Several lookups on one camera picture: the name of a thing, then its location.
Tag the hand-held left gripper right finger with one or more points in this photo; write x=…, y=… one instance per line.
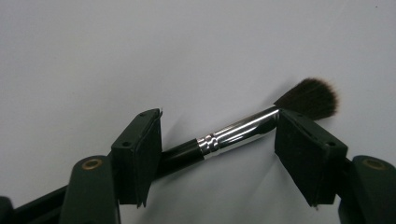
x=308, y=155

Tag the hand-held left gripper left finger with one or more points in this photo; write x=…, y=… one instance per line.
x=137, y=155

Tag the fan makeup brush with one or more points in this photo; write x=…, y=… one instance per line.
x=239, y=130

